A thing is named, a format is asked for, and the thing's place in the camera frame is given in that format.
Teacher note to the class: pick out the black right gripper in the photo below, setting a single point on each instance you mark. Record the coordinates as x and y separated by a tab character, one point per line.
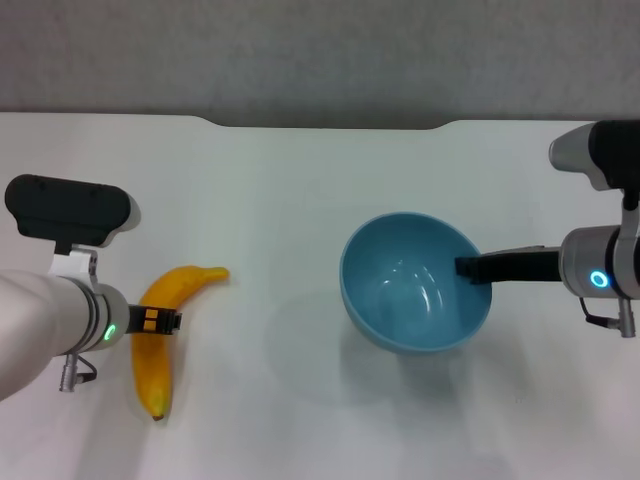
530	265

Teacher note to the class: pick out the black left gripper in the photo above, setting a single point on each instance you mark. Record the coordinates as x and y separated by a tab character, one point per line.
137	320

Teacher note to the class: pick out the yellow banana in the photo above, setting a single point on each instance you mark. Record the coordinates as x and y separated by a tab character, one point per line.
150	370

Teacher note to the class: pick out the blue bowl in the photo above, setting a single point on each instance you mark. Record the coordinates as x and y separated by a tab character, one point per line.
400	305

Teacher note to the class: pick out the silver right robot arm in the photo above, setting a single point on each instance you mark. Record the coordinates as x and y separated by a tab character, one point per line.
605	265

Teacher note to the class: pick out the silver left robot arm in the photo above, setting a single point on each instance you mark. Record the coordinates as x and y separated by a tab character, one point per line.
45	315

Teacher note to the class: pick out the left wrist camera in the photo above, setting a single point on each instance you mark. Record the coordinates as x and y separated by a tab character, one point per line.
70	205

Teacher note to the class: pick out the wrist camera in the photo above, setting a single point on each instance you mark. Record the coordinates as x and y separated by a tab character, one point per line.
605	155
70	205

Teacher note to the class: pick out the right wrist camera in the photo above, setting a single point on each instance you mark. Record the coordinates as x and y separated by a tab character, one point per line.
605	155

